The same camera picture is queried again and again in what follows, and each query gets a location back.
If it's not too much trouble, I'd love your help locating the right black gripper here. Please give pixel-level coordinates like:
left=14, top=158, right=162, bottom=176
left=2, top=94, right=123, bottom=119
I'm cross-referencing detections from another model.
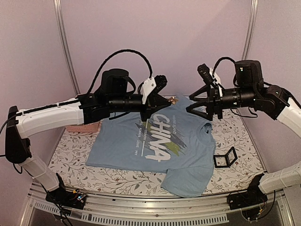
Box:
left=186, top=83, right=256, bottom=121

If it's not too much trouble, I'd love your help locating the silver brooch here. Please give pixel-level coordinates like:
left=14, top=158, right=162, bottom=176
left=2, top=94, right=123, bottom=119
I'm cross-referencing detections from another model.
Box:
left=168, top=96, right=178, bottom=105

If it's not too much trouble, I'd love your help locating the light blue printed t-shirt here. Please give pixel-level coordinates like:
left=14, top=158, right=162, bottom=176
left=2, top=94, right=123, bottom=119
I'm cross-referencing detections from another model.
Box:
left=86, top=95, right=216, bottom=198

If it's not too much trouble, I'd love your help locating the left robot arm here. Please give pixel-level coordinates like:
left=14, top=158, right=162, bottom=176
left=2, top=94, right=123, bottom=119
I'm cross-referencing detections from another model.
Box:
left=5, top=69, right=171, bottom=204

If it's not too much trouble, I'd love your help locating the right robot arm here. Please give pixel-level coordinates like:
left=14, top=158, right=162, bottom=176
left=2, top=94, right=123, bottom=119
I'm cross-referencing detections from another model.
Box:
left=186, top=57, right=301, bottom=136

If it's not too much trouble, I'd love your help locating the black open jewelry box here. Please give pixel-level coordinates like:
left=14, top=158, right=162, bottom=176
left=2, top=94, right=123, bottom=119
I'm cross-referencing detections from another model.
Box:
left=214, top=146, right=238, bottom=169

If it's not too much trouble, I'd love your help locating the pink plastic basket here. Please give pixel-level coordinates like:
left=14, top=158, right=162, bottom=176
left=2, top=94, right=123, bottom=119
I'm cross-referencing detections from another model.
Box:
left=65, top=122, right=101, bottom=133

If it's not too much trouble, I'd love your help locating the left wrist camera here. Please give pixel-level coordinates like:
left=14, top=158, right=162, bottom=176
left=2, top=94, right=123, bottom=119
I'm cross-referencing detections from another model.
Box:
left=140, top=75, right=167, bottom=102

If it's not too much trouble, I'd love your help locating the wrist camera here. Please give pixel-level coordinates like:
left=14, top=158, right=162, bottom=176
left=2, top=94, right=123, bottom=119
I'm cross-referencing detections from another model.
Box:
left=197, top=64, right=223, bottom=90
left=140, top=75, right=167, bottom=102

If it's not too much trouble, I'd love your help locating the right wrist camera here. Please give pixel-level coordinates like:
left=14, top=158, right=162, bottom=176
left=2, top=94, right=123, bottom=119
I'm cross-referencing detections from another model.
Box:
left=197, top=64, right=223, bottom=90

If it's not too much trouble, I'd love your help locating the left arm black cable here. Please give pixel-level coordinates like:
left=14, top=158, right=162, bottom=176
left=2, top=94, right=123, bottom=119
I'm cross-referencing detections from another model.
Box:
left=88, top=48, right=153, bottom=95

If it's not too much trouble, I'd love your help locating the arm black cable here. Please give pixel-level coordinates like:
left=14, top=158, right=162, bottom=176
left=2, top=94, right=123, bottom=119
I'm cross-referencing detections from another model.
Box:
left=213, top=56, right=237, bottom=71
left=88, top=48, right=153, bottom=95

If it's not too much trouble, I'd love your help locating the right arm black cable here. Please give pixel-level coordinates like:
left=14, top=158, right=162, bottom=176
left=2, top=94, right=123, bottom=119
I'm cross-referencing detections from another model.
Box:
left=213, top=56, right=237, bottom=71

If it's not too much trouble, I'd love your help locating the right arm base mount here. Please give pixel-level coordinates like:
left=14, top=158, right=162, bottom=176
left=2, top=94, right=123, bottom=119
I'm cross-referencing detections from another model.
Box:
left=227, top=173, right=268, bottom=210

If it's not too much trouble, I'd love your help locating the front aluminium rail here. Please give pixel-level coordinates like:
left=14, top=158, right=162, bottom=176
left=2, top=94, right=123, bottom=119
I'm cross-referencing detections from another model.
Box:
left=20, top=182, right=297, bottom=226

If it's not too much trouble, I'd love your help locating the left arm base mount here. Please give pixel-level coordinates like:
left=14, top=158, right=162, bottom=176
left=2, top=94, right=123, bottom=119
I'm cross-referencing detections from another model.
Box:
left=46, top=173, right=87, bottom=210

